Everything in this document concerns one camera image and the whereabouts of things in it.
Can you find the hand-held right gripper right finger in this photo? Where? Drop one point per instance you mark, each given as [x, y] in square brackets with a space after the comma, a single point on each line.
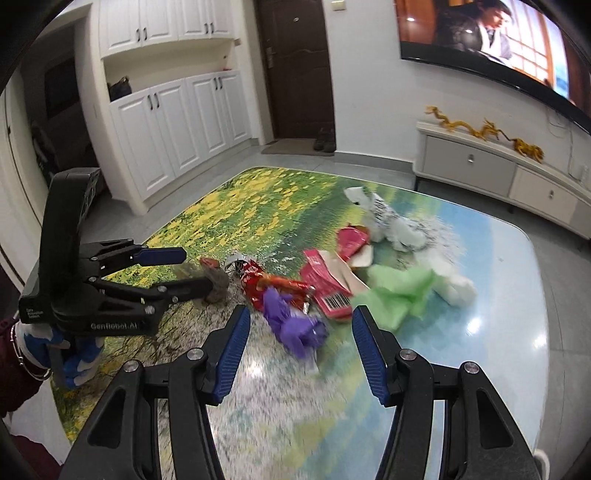
[369, 355]

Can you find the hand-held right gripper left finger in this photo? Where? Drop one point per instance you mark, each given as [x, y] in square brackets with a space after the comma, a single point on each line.
[233, 355]

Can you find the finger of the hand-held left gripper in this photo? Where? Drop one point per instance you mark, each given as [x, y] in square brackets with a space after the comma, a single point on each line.
[184, 288]
[161, 255]

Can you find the brown paper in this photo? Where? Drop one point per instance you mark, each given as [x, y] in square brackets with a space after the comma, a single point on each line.
[217, 281]

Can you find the silver foil wrapper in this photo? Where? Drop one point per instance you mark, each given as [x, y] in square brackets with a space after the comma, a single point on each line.
[238, 264]

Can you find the purple plastic bag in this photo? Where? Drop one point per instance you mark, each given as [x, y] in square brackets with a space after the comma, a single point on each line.
[291, 323]

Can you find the green plastic bag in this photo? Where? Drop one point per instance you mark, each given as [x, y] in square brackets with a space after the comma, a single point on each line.
[392, 290]

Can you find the red snack wrapper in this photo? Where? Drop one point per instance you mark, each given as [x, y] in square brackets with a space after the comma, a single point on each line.
[254, 281]

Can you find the red carton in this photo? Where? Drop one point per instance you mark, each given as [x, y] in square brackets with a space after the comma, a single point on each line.
[323, 281]

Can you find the beige cardboard piece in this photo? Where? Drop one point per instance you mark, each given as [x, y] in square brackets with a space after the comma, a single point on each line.
[364, 256]

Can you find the white tissue wad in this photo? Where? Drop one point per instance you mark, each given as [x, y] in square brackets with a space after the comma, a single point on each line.
[455, 286]

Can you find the pink wrapper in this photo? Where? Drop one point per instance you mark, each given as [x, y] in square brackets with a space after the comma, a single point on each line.
[353, 240]

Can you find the white printed plastic bag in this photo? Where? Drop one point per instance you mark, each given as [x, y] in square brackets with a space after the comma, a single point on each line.
[383, 214]

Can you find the person's left forearm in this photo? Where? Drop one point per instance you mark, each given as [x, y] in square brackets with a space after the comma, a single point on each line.
[11, 364]

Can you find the person's left hand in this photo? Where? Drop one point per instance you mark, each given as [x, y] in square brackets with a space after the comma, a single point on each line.
[81, 355]

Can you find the silver bangle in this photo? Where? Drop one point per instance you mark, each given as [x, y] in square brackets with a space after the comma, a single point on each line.
[21, 353]

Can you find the grey doormat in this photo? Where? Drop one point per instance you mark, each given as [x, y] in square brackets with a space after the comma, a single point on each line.
[288, 148]

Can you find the black bag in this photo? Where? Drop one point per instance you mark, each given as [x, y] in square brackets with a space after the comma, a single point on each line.
[119, 88]

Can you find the white television cabinet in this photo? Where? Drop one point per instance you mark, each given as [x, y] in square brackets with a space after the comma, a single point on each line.
[466, 161]

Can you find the dark brown door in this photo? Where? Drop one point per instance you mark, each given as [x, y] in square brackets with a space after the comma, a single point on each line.
[295, 69]

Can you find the long golden dragon ornament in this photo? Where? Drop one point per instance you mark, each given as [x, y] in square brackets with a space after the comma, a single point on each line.
[461, 124]

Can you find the short golden ornament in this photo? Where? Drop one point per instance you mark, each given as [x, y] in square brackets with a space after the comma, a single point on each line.
[528, 148]

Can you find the white wall cabinet unit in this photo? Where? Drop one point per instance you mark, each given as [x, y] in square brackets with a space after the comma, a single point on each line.
[175, 124]

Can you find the wall light switch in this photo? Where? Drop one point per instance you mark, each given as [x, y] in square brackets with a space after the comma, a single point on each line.
[340, 4]

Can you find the wall television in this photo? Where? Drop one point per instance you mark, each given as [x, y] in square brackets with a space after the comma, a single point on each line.
[475, 32]

